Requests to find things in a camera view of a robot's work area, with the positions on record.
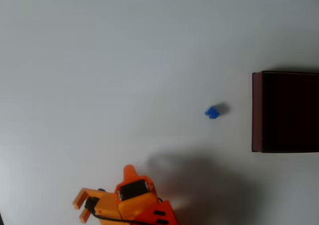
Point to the light orange gripper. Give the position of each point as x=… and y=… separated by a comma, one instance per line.
x=132, y=189

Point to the small blue block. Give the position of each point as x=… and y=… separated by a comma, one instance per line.
x=212, y=112

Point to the dark brown box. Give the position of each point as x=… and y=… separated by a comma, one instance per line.
x=289, y=112

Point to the thin black edge object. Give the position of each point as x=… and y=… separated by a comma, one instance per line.
x=1, y=218

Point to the orange forked camera mount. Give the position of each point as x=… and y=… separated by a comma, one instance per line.
x=106, y=206

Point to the small black camera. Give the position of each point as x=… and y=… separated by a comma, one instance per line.
x=91, y=203

